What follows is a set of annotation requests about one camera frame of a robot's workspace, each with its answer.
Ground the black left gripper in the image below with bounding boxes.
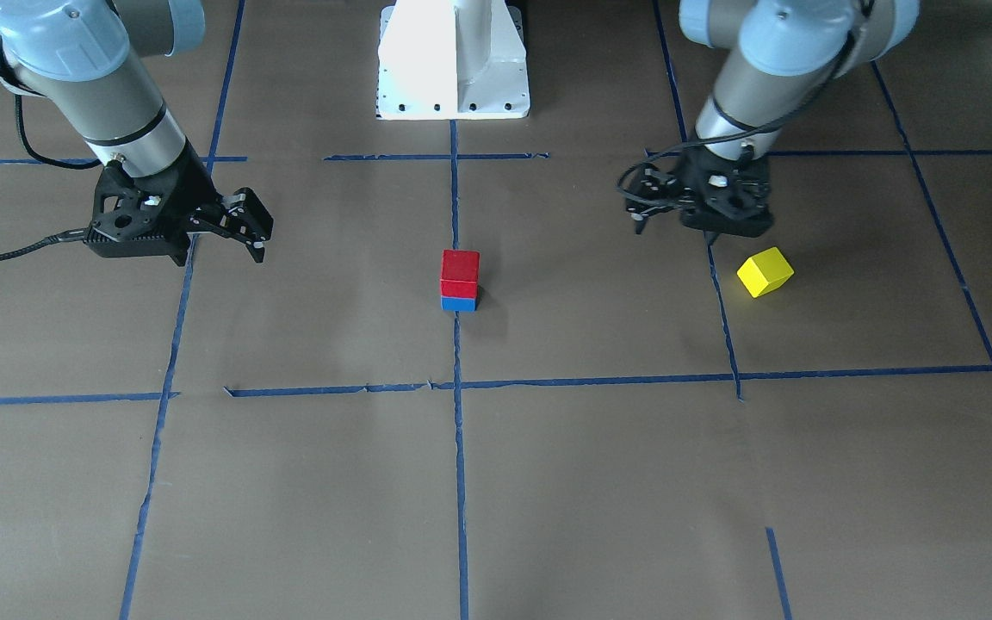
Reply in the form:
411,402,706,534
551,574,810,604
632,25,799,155
622,145,774,247

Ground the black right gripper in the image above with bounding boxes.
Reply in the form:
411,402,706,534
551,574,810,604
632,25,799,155
85,144,273,266

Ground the red wooden block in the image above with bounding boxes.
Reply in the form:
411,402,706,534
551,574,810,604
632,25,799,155
438,250,481,299

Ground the blue wooden block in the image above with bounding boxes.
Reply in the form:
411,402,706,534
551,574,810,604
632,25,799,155
440,295,479,313

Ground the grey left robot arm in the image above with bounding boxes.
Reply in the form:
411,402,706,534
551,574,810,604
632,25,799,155
617,1,921,244

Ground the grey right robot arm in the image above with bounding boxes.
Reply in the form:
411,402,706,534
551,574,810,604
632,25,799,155
0,1,273,266

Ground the yellow wooden block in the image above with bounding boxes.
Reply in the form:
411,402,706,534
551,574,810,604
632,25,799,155
736,246,795,299

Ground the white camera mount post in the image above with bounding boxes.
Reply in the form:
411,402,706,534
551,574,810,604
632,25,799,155
375,1,531,121

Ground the black braided cable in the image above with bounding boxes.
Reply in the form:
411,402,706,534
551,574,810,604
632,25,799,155
0,56,101,264

